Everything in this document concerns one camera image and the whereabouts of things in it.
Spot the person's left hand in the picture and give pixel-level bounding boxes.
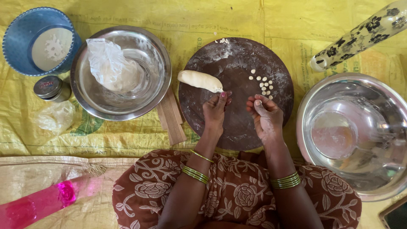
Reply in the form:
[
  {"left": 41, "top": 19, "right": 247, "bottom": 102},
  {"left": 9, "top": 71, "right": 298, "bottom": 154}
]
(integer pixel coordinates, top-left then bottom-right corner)
[{"left": 202, "top": 91, "right": 233, "bottom": 130}]

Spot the person's right hand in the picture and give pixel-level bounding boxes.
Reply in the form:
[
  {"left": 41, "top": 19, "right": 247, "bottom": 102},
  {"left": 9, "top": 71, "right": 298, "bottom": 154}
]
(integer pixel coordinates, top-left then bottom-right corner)
[{"left": 246, "top": 94, "right": 284, "bottom": 142}]

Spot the pale dough log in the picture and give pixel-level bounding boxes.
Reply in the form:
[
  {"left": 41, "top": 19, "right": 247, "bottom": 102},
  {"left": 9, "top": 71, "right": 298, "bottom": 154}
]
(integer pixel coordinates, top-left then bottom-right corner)
[{"left": 177, "top": 70, "right": 224, "bottom": 94}]

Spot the group of small dough pieces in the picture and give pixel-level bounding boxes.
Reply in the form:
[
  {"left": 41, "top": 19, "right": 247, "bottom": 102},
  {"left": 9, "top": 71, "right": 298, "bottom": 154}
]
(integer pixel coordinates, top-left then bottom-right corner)
[{"left": 248, "top": 69, "right": 274, "bottom": 100}]

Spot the ridged wooden board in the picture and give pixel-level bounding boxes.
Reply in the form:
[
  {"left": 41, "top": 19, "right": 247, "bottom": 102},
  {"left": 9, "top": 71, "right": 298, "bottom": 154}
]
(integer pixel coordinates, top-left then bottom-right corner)
[{"left": 156, "top": 87, "right": 188, "bottom": 146}]

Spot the thin green bangle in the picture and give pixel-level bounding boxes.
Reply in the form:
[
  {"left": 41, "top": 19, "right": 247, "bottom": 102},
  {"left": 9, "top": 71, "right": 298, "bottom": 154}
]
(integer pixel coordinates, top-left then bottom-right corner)
[{"left": 190, "top": 149, "right": 214, "bottom": 163}]

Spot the round wooden rolling board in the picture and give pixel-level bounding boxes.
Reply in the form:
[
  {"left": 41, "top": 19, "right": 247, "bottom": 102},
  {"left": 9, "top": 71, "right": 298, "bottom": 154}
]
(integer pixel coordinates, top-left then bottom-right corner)
[{"left": 178, "top": 37, "right": 294, "bottom": 152}]

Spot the green bangle set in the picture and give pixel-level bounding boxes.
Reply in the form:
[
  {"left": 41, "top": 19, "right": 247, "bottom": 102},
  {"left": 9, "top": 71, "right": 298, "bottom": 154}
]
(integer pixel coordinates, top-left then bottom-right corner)
[
  {"left": 270, "top": 171, "right": 301, "bottom": 190},
  {"left": 181, "top": 165, "right": 210, "bottom": 185}
]

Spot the steel mixing bowl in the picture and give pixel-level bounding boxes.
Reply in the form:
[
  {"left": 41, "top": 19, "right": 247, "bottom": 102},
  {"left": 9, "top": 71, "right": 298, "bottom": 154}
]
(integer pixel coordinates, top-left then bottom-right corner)
[{"left": 70, "top": 25, "right": 172, "bottom": 122}]

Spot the brown floral garment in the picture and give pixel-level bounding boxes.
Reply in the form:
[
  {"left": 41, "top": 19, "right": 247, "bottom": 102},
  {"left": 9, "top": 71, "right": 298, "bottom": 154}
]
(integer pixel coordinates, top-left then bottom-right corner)
[{"left": 112, "top": 149, "right": 362, "bottom": 229}]

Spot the yellow woven plastic mat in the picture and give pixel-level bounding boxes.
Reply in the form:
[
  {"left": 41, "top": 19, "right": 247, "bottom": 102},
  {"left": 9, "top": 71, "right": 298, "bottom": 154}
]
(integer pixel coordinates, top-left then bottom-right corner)
[{"left": 0, "top": 0, "right": 407, "bottom": 229}]

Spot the large steel bowl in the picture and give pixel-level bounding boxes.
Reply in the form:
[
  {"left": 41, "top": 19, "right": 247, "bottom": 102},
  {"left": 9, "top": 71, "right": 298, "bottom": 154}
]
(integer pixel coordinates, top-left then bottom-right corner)
[{"left": 296, "top": 73, "right": 407, "bottom": 202}]

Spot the clear plastic bag with dough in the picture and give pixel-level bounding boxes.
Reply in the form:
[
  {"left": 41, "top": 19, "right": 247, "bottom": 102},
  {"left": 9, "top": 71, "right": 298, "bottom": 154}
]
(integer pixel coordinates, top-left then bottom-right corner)
[{"left": 86, "top": 38, "right": 145, "bottom": 95}]

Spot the floral printed bottle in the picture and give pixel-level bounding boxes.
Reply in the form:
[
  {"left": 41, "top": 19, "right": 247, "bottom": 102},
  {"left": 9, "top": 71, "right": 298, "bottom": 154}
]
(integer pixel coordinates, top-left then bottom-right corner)
[{"left": 310, "top": 0, "right": 407, "bottom": 73}]

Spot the crumpled clear plastic bag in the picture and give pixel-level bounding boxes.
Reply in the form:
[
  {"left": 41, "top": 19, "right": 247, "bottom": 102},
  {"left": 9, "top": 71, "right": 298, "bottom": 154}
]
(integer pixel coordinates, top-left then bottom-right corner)
[{"left": 33, "top": 101, "right": 77, "bottom": 136}]

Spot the dark flat device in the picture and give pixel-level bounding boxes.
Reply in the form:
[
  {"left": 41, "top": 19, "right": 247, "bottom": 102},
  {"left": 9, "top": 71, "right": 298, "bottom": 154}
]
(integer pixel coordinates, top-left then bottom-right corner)
[{"left": 378, "top": 195, "right": 407, "bottom": 229}]

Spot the small steel tin with lid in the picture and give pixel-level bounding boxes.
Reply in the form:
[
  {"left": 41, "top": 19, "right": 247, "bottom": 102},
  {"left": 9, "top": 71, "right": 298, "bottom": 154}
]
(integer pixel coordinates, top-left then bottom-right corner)
[{"left": 33, "top": 75, "right": 72, "bottom": 102}]

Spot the beige woven plastic sack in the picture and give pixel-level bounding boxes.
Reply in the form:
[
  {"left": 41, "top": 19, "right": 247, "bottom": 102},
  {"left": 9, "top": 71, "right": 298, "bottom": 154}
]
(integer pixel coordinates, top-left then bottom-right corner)
[{"left": 0, "top": 155, "right": 138, "bottom": 229}]

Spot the pink plastic bottle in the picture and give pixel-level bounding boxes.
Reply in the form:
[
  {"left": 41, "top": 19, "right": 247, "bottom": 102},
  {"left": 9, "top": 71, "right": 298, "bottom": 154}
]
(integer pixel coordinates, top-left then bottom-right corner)
[{"left": 0, "top": 180, "right": 79, "bottom": 229}]

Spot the blue plastic container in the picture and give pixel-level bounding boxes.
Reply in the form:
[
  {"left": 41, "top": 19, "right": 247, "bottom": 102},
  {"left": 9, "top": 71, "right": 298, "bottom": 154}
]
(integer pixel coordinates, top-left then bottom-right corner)
[{"left": 2, "top": 7, "right": 82, "bottom": 77}]

